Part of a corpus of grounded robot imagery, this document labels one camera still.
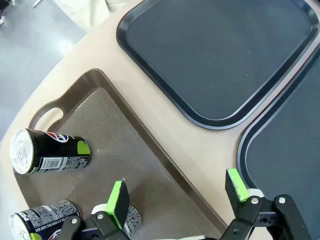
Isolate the person in cream shirt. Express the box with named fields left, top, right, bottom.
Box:
left=64, top=0, right=161, bottom=35

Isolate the black plastic tray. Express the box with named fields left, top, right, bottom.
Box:
left=116, top=0, right=320, bottom=131
left=237, top=53, right=320, bottom=226

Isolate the black Pepsi can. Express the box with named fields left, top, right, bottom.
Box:
left=123, top=204, right=144, bottom=237
left=9, top=199, right=81, bottom=240
left=9, top=128, right=91, bottom=175

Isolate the brown plastic tray with handles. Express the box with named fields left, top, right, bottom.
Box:
left=13, top=68, right=228, bottom=240

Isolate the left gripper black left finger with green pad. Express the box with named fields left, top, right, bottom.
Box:
left=58, top=177, right=131, bottom=240

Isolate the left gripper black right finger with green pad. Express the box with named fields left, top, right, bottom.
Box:
left=219, top=168, right=311, bottom=240

